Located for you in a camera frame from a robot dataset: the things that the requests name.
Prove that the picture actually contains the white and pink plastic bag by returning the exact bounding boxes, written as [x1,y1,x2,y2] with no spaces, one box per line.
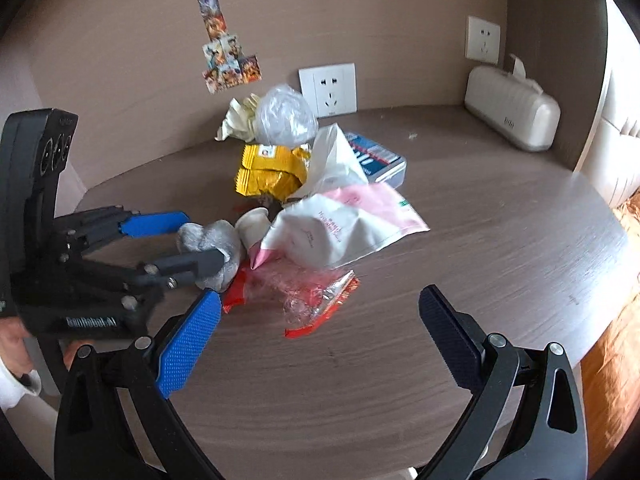
[250,195,373,272]

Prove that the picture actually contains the person's left forearm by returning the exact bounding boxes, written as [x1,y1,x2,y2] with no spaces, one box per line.
[0,357,42,413]

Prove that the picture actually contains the cluster of wall stickers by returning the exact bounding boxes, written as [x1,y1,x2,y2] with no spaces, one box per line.
[196,0,262,95]

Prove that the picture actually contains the person's left hand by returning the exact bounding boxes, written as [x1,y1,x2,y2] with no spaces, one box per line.
[0,317,81,378]

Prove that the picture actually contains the blue white cardboard box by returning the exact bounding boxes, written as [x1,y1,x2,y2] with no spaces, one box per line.
[345,131,407,184]

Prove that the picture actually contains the grey tissue wad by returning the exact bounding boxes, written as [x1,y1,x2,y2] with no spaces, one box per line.
[176,219,243,292]

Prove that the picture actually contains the red clear plastic wrapper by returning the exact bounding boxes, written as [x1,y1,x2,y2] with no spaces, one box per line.
[222,265,362,338]

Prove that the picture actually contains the white crumpled paper cup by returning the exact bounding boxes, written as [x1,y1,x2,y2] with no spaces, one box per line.
[235,207,273,252]

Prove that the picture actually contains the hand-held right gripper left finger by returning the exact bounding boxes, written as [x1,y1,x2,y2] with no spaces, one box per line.
[54,289,226,480]

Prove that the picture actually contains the yellow snack packet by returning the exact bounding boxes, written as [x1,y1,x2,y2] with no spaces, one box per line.
[242,143,313,176]
[235,166,307,201]

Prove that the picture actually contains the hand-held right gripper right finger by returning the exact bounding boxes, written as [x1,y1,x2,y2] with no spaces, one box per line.
[418,284,588,480]

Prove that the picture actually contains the orange blanket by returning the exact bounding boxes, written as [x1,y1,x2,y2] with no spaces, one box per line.
[580,195,640,461]

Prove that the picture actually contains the clear crumpled plastic bag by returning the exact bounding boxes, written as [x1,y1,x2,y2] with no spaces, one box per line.
[254,84,319,145]

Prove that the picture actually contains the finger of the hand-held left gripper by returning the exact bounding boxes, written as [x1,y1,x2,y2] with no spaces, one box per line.
[52,205,192,257]
[59,248,228,298]

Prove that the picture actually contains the white narrow wall socket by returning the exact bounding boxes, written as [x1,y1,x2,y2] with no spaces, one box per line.
[465,15,501,65]

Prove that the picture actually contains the cream crumpled glove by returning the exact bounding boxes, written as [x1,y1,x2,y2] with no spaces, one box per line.
[215,94,263,143]

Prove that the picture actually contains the beige padded headboard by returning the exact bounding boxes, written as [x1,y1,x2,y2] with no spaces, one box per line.
[572,0,640,209]

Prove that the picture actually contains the thin white plastic bag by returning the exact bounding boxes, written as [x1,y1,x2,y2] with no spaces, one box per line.
[290,124,371,206]

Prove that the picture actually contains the white ribbed tissue box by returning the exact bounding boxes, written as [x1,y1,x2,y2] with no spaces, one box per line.
[464,54,561,152]

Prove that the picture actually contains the white wide wall socket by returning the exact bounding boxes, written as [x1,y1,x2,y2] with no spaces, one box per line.
[298,62,358,118]

